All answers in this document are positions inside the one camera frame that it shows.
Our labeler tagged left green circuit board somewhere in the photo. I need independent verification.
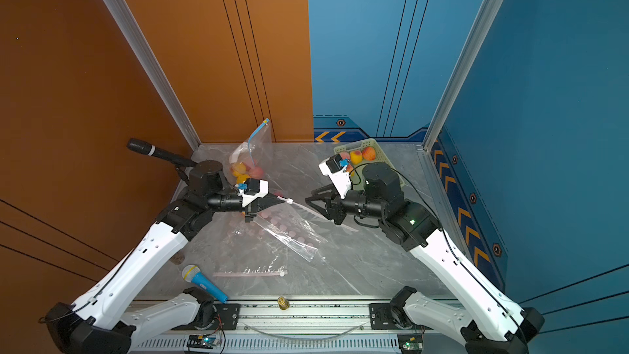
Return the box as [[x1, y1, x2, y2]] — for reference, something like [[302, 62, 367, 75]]
[[185, 334, 223, 352]]

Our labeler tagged pink-dotted zip bag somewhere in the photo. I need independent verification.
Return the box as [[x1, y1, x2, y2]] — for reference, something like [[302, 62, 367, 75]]
[[220, 201, 342, 271]]

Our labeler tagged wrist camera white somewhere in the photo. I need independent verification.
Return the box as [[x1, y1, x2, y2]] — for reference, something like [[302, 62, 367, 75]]
[[236, 178, 269, 207], [319, 154, 352, 199]]

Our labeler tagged right green circuit board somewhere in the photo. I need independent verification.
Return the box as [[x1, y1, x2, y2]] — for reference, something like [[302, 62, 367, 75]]
[[397, 334, 424, 354]]

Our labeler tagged blue handheld microphone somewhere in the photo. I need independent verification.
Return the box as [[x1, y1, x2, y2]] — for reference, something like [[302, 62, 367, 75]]
[[182, 265, 229, 303]]

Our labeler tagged green plastic fruit basket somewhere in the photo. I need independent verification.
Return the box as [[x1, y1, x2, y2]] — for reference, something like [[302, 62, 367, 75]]
[[332, 139, 394, 191]]

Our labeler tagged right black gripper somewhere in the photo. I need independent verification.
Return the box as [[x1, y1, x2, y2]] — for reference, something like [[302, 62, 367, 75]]
[[305, 183, 388, 228]]

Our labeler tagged yellow peach pink spot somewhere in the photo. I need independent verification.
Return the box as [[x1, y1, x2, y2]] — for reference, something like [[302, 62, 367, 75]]
[[349, 150, 364, 166]]

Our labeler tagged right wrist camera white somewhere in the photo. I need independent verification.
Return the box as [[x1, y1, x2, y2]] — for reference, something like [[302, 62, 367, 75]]
[[319, 154, 352, 199]]

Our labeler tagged brass knob on rail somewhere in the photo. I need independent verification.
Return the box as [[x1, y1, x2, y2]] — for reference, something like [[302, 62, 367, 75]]
[[277, 296, 290, 311]]

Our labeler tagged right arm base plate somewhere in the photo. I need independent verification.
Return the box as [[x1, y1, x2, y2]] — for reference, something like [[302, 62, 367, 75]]
[[369, 303, 430, 332]]

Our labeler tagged clear blue-zipper zip bag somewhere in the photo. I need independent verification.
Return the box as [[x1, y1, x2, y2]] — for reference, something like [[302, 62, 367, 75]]
[[229, 118, 274, 180]]

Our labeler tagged black microphone on stand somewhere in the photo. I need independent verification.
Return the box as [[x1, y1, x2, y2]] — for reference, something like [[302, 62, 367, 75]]
[[126, 139, 197, 184]]

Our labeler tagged aluminium front rail frame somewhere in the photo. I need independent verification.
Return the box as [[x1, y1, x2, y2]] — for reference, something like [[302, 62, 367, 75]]
[[126, 298, 465, 353]]

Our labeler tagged orange red wrinkled peach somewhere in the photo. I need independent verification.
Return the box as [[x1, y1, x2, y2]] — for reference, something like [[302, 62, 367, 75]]
[[361, 147, 378, 162]]

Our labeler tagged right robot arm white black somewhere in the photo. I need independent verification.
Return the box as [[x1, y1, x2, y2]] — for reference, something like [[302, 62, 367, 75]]
[[306, 155, 545, 353]]

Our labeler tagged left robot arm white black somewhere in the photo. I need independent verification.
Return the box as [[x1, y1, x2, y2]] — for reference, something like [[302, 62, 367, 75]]
[[41, 161, 283, 353]]

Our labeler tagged green circuit board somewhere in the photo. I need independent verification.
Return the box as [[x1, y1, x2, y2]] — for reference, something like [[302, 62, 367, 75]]
[[185, 334, 223, 352], [397, 334, 424, 354]]

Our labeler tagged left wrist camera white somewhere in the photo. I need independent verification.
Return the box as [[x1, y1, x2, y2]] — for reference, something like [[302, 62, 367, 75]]
[[236, 178, 269, 207]]

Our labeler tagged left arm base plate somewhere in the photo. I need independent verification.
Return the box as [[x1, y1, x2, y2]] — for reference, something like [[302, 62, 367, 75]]
[[174, 303, 241, 332]]

